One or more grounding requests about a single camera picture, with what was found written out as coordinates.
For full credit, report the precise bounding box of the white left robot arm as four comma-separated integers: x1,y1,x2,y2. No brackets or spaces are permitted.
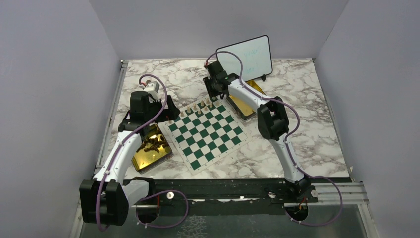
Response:
79,91,180,232

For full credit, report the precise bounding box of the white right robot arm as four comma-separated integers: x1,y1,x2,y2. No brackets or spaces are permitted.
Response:
203,61,311,202

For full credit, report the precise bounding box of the gold tin with white pieces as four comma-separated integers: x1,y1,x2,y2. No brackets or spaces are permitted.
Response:
226,80,265,121

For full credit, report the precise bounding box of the gold tin with dark pieces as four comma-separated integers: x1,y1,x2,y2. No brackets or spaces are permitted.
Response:
132,124,173,174

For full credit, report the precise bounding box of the green white chess mat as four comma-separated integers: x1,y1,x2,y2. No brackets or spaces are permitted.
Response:
164,97,251,175

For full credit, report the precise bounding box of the small whiteboard with stand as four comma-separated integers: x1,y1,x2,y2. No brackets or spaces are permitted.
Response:
216,35,273,81

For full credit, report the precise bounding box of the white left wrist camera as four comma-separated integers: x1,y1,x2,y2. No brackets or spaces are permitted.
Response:
143,82,160,100

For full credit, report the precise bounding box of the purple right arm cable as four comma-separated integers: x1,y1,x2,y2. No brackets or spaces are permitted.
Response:
204,50,344,228

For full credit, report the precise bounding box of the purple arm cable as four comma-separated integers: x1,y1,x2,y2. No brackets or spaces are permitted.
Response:
96,74,190,232
204,50,344,228

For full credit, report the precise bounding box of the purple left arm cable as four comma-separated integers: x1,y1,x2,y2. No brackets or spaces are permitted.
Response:
96,74,190,232

